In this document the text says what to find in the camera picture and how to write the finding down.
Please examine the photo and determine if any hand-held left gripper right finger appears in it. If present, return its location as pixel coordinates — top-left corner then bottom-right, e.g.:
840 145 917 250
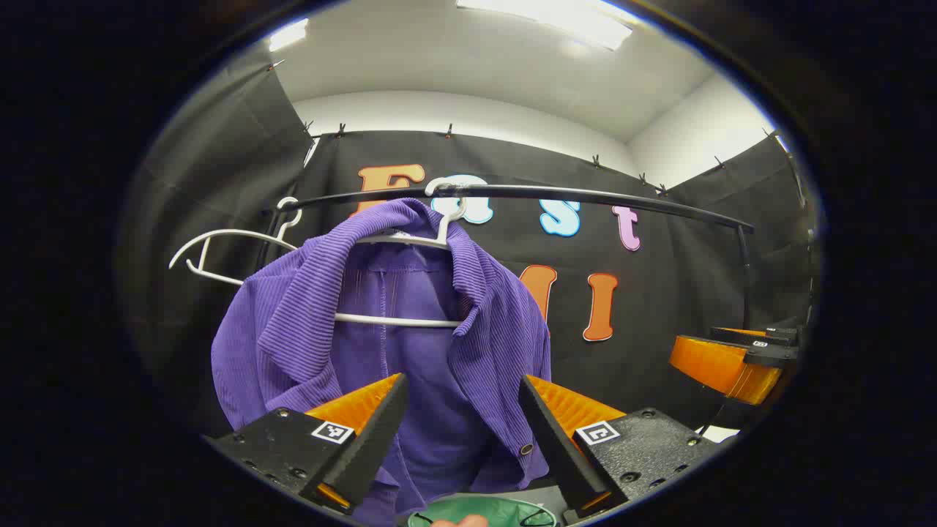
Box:
518 375 723 523

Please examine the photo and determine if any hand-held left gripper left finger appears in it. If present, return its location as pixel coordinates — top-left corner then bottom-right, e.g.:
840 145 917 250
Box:
204 372 409 516

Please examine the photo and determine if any green laundry hamper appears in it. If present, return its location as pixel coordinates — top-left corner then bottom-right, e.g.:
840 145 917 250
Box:
406 496 561 527

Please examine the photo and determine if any purple corduroy shirt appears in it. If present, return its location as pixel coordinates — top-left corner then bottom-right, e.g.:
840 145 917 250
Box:
211 198 551 527

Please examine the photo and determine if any large white clothes hanger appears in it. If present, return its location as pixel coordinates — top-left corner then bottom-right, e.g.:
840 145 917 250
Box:
335 179 469 328

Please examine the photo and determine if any black clothes rack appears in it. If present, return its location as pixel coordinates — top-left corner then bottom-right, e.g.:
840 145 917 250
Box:
256 183 755 330

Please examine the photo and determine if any small white clothes hanger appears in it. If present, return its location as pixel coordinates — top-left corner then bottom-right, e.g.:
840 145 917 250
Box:
168 196 302 286

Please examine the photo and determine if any black backdrop cloth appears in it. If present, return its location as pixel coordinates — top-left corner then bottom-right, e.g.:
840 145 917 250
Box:
121 44 821 440

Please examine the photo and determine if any row of small backdrop clips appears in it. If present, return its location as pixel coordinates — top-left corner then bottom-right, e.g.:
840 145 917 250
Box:
265 59 777 197

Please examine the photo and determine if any wide ceiling light panel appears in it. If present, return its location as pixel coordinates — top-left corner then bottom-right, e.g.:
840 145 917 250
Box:
455 0 635 52

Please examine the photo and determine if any narrow ceiling light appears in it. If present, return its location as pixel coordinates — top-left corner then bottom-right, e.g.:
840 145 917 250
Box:
267 18 310 52

